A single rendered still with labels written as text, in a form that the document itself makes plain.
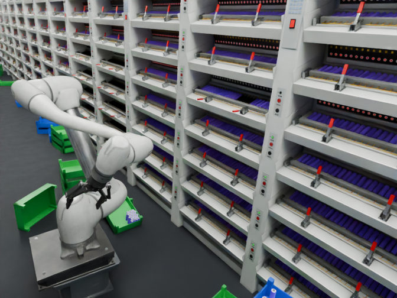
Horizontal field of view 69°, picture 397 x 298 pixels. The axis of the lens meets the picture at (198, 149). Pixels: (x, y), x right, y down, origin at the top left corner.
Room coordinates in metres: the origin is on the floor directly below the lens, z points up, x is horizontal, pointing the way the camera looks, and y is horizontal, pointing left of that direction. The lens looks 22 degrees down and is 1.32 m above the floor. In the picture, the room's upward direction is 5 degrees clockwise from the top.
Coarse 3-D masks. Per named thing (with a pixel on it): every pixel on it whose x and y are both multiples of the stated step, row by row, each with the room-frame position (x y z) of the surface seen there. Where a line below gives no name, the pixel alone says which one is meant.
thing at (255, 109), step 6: (198, 90) 1.71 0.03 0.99; (216, 96) 1.59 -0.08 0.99; (222, 96) 1.57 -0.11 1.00; (222, 102) 1.54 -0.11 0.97; (228, 102) 1.52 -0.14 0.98; (234, 102) 1.49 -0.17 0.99; (240, 102) 1.47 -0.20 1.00; (240, 108) 1.44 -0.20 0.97; (252, 108) 1.40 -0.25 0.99; (258, 108) 1.37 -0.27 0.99; (258, 114) 1.35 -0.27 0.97
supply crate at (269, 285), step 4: (268, 280) 0.83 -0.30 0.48; (272, 280) 0.83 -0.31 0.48; (268, 284) 0.83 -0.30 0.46; (272, 284) 0.83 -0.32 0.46; (264, 288) 0.81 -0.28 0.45; (268, 288) 0.83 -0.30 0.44; (272, 288) 0.83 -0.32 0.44; (276, 288) 0.82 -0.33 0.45; (260, 292) 0.79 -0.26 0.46; (264, 292) 0.82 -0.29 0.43; (268, 292) 0.82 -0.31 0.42; (276, 292) 0.82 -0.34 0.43; (280, 292) 0.81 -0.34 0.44; (284, 292) 0.80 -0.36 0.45; (256, 296) 0.77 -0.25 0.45; (260, 296) 0.80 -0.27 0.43; (268, 296) 0.82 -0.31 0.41; (276, 296) 0.82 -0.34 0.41; (280, 296) 0.81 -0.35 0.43; (284, 296) 0.80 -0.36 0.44; (288, 296) 0.79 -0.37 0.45
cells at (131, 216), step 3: (129, 210) 1.75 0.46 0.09; (132, 210) 1.76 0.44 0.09; (135, 210) 1.76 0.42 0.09; (126, 213) 1.72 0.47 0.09; (129, 213) 1.73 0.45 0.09; (132, 213) 1.73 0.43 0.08; (135, 213) 1.74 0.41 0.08; (126, 216) 1.72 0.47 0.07; (129, 216) 1.70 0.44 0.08; (132, 216) 1.70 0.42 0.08; (135, 216) 1.72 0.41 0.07; (126, 219) 1.72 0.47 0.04; (129, 219) 1.69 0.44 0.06; (132, 219) 1.68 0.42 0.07; (135, 219) 1.69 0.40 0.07; (138, 219) 1.70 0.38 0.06; (129, 222) 1.70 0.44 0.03; (132, 222) 1.67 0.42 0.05
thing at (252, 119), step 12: (192, 84) 1.75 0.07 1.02; (204, 84) 1.82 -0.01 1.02; (228, 84) 1.70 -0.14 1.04; (192, 96) 1.70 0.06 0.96; (204, 108) 1.61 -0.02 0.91; (216, 108) 1.53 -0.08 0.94; (228, 108) 1.48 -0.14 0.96; (240, 120) 1.40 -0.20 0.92; (252, 120) 1.33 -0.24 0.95; (264, 120) 1.30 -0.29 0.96
